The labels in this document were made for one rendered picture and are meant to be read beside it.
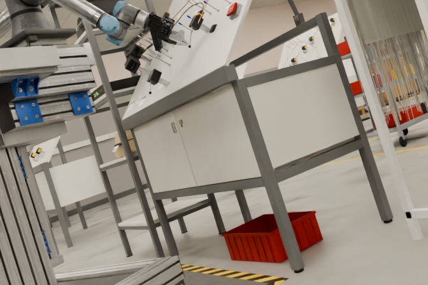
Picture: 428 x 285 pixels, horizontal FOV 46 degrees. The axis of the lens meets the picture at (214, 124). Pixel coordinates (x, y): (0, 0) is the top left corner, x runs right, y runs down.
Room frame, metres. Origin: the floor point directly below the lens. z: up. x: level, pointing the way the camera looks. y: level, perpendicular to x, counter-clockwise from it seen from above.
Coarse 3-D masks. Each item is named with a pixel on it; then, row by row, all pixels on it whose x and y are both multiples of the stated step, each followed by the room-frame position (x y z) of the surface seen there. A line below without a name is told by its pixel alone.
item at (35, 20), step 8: (32, 8) 1.83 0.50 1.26; (16, 16) 1.82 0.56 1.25; (24, 16) 1.81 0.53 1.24; (32, 16) 1.82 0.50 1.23; (40, 16) 1.84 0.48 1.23; (16, 24) 1.81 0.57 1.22; (24, 24) 1.81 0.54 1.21; (32, 24) 1.80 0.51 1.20; (40, 24) 1.82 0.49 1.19; (48, 24) 1.86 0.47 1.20; (16, 32) 1.80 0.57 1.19
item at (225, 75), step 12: (216, 72) 2.02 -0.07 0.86; (228, 72) 1.98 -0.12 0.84; (192, 84) 2.20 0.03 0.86; (204, 84) 2.12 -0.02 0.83; (216, 84) 2.04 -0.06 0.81; (168, 96) 2.41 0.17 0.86; (180, 96) 2.31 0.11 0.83; (192, 96) 2.22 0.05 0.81; (156, 108) 2.55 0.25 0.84; (168, 108) 2.44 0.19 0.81; (132, 120) 2.83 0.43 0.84; (144, 120) 2.70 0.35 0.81
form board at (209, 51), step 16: (176, 0) 3.20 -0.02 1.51; (224, 0) 2.35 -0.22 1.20; (240, 0) 2.16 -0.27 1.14; (176, 16) 3.00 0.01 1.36; (208, 16) 2.45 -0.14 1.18; (224, 16) 2.25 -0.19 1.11; (240, 16) 2.08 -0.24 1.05; (192, 32) 2.56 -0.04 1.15; (208, 32) 2.33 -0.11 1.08; (224, 32) 2.15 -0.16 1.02; (176, 48) 2.68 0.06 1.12; (192, 48) 2.43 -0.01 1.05; (208, 48) 2.23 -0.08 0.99; (224, 48) 2.06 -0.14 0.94; (160, 64) 2.80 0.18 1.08; (176, 64) 2.54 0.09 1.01; (192, 64) 2.32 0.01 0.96; (208, 64) 2.14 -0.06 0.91; (224, 64) 1.98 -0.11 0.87; (176, 80) 2.42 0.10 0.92; (192, 80) 2.22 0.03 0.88; (144, 96) 2.79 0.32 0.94; (160, 96) 2.52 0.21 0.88; (128, 112) 2.93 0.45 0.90
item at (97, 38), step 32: (96, 0) 3.67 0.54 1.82; (96, 32) 3.04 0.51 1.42; (128, 32) 3.35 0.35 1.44; (96, 64) 3.04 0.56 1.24; (128, 96) 3.38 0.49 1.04; (96, 160) 3.50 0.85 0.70; (128, 160) 3.02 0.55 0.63; (128, 224) 3.31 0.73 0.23; (128, 256) 3.48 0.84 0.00; (160, 256) 3.02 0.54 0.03
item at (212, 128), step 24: (216, 96) 2.14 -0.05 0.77; (192, 120) 2.36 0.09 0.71; (216, 120) 2.19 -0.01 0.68; (240, 120) 2.04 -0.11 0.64; (192, 144) 2.42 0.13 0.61; (216, 144) 2.25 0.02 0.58; (240, 144) 2.09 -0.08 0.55; (192, 168) 2.49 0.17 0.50; (216, 168) 2.30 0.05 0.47; (240, 168) 2.14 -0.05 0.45
